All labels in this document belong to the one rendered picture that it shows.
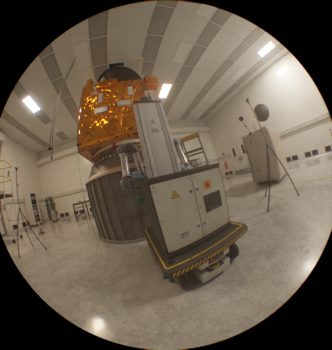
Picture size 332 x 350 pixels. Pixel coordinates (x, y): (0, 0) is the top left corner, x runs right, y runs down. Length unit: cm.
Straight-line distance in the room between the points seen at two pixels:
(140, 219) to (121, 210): 34
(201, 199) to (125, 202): 130
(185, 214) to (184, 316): 68
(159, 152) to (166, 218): 69
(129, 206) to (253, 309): 186
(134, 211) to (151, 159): 100
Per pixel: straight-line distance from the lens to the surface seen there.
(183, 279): 87
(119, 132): 241
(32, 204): 864
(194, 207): 75
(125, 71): 400
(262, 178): 371
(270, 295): 93
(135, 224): 192
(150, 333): 88
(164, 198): 66
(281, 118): 752
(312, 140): 726
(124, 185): 126
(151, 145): 117
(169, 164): 116
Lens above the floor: 80
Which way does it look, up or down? 4 degrees up
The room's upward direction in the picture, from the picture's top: 14 degrees counter-clockwise
